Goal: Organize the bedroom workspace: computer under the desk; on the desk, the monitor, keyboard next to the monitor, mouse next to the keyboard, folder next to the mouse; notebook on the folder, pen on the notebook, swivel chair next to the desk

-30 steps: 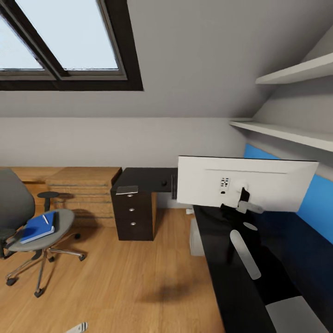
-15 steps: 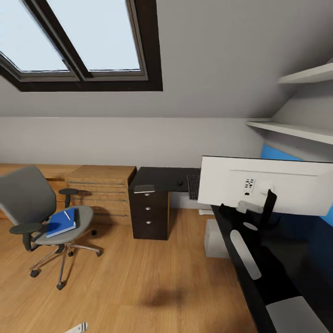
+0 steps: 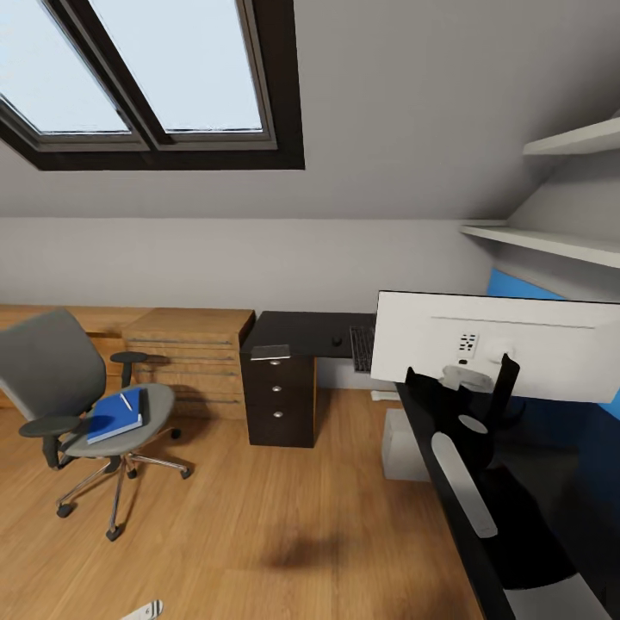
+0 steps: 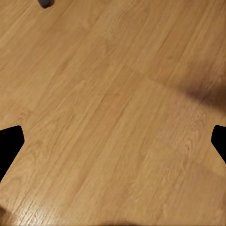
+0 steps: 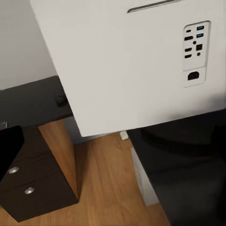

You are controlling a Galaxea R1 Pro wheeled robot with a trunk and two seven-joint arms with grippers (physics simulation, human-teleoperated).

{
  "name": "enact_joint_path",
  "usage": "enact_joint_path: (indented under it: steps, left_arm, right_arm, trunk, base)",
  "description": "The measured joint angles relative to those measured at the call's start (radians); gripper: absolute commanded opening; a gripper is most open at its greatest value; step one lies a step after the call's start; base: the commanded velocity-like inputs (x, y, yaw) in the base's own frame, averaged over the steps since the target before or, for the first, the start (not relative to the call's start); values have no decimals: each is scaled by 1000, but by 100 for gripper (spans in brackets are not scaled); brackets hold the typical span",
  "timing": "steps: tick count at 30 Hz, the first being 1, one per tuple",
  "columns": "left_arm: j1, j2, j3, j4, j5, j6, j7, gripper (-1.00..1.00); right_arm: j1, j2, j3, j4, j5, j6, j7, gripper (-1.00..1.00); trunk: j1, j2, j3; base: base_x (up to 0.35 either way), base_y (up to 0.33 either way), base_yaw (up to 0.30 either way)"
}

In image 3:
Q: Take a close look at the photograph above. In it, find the keyboard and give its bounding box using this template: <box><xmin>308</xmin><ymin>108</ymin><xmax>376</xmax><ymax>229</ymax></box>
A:
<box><xmin>350</xmin><ymin>327</ymin><xmax>375</xmax><ymax>374</ymax></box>

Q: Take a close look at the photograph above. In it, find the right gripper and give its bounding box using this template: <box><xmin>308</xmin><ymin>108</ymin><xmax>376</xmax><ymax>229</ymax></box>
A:
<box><xmin>405</xmin><ymin>366</ymin><xmax>473</xmax><ymax>412</ymax></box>

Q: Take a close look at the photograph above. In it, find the notebook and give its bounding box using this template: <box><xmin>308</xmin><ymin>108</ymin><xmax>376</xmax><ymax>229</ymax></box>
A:
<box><xmin>251</xmin><ymin>344</ymin><xmax>290</xmax><ymax>360</ymax></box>

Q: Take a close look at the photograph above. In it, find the swivel chair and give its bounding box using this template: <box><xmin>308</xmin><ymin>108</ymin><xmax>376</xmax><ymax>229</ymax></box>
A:
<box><xmin>0</xmin><ymin>306</ymin><xmax>190</xmax><ymax>542</ymax></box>

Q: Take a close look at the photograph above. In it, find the folder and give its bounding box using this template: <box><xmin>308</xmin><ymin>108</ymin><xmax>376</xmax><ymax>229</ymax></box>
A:
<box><xmin>87</xmin><ymin>387</ymin><xmax>143</xmax><ymax>443</ymax></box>

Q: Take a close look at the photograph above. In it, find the monitor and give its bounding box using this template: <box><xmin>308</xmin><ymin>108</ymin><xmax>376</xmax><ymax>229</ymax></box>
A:
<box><xmin>370</xmin><ymin>290</ymin><xmax>620</xmax><ymax>441</ymax></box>

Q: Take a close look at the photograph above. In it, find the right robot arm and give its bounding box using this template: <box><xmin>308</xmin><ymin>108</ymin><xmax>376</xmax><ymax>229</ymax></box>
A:
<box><xmin>405</xmin><ymin>364</ymin><xmax>612</xmax><ymax>620</ymax></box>

